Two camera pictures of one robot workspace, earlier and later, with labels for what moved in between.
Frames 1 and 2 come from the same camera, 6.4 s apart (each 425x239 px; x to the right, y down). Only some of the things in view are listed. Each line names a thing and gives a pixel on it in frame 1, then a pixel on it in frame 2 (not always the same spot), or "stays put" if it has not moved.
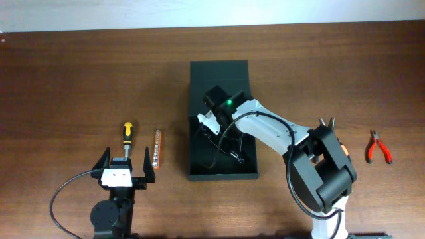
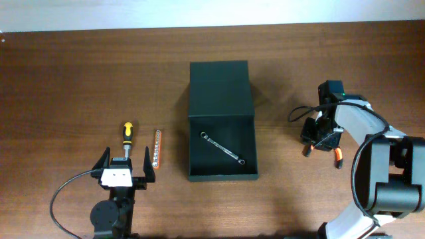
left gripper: (140, 182) stays put
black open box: (208, 160) stays put
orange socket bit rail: (157, 150) stays put
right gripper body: (229, 139) → (321, 132)
